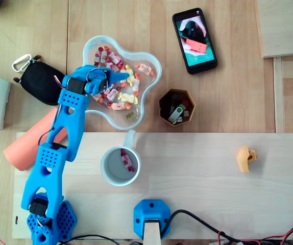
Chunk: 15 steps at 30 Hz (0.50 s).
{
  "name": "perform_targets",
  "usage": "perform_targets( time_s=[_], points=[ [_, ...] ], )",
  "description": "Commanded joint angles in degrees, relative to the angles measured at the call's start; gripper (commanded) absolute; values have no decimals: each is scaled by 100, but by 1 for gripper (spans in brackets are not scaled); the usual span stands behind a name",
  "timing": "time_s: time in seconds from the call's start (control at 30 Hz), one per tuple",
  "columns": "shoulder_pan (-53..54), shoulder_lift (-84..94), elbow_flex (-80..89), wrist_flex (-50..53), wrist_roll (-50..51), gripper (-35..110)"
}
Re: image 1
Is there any flower-shaped plastic candy tub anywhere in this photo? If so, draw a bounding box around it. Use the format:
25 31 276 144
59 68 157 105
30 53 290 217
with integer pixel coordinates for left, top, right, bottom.
81 35 162 131

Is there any yellow wrapped candy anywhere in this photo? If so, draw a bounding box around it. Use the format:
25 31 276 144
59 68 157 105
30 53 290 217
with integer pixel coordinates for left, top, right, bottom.
117 92 139 105
125 64 136 86

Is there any hexagonal brown container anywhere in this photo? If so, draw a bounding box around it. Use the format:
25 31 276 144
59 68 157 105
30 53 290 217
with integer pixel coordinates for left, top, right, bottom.
158 88 197 128

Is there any black zip pouch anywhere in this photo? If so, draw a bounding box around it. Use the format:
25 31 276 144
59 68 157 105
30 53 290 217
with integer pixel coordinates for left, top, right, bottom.
13 55 67 106

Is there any black usb stick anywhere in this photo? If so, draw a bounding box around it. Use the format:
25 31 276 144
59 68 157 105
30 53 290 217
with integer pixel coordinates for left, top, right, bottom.
170 93 180 113

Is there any silver usb stick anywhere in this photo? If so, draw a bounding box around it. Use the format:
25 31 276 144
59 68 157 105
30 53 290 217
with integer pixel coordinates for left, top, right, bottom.
167 106 184 125

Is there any black smartphone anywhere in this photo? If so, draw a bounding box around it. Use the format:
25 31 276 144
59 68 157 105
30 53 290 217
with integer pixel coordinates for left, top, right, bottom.
172 7 218 75

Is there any silver carabiner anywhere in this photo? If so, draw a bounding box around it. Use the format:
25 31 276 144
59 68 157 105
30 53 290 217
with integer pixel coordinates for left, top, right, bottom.
11 53 33 72

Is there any white ceramic mug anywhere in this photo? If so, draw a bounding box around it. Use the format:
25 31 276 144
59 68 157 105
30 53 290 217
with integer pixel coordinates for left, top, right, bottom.
100 129 142 187

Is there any orange cylindrical speaker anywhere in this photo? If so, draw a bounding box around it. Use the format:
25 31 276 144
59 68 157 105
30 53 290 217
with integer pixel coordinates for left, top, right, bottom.
3 107 69 172

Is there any light wooden base board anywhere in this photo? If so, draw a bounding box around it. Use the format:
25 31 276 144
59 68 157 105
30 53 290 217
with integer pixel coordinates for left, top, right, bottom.
12 132 293 240

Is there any yellow printed plastic part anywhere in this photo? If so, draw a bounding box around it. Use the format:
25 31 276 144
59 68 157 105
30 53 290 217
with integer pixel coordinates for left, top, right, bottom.
236 144 259 174

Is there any light wooden panel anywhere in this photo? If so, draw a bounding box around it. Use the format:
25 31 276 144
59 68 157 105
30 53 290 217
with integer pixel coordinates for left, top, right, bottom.
256 0 293 59

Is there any blue printed post base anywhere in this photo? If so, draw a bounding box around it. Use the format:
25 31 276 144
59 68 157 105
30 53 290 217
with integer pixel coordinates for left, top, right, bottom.
133 199 172 240

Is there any thick black cable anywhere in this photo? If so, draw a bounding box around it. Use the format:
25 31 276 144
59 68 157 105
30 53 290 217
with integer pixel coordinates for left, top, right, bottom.
161 209 241 245

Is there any thin black cable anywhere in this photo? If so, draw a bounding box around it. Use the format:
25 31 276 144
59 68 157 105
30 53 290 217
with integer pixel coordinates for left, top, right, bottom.
58 234 121 245

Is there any wooden post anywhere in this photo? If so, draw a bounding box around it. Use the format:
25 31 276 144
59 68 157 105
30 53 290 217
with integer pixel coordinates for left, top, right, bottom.
143 219 160 245

